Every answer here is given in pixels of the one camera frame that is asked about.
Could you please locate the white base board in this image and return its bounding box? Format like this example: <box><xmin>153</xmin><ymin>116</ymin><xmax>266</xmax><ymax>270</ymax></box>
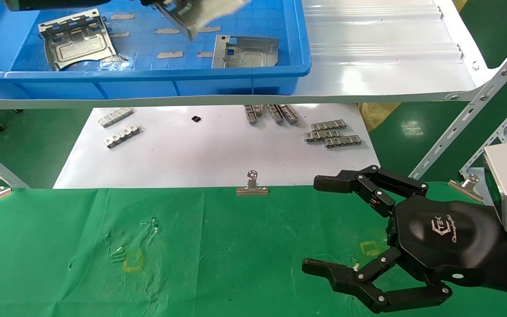
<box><xmin>53</xmin><ymin>103</ymin><xmax>381</xmax><ymax>190</ymax></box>

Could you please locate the sheet metal part with slots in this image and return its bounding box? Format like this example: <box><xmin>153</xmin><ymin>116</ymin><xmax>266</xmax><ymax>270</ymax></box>
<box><xmin>38</xmin><ymin>9</ymin><xmax>118</xmax><ymax>72</ymax></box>

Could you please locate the flat sheet metal part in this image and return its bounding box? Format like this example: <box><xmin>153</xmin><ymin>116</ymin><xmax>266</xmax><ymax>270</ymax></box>
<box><xmin>211</xmin><ymin>35</ymin><xmax>279</xmax><ymax>70</ymax></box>

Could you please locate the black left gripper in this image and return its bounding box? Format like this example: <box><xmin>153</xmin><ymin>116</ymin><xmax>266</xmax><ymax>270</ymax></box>
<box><xmin>5</xmin><ymin>0</ymin><xmax>167</xmax><ymax>12</ymax></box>

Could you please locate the green cloth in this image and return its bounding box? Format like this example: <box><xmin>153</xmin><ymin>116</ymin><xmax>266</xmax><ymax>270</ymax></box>
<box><xmin>0</xmin><ymin>181</ymin><xmax>507</xmax><ymax>317</ymax></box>

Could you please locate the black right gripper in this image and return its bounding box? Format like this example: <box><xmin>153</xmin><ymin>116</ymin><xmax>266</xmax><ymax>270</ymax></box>
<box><xmin>302</xmin><ymin>165</ymin><xmax>501</xmax><ymax>314</ymax></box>

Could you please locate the yellow woven bag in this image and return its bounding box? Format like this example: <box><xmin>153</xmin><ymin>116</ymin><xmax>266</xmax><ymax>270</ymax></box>
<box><xmin>358</xmin><ymin>103</ymin><xmax>402</xmax><ymax>133</ymax></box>

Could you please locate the white perforated angle bar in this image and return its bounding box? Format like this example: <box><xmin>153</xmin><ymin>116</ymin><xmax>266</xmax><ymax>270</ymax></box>
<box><xmin>408</xmin><ymin>24</ymin><xmax>507</xmax><ymax>181</ymax></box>
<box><xmin>458</xmin><ymin>86</ymin><xmax>507</xmax><ymax>177</ymax></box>

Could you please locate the blue plastic bin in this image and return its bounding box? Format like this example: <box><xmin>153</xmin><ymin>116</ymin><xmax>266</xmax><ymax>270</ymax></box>
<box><xmin>0</xmin><ymin>0</ymin><xmax>312</xmax><ymax>100</ymax></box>

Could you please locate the white shelf board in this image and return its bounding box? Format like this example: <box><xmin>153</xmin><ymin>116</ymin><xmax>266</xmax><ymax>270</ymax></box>
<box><xmin>0</xmin><ymin>0</ymin><xmax>499</xmax><ymax>110</ymax></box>

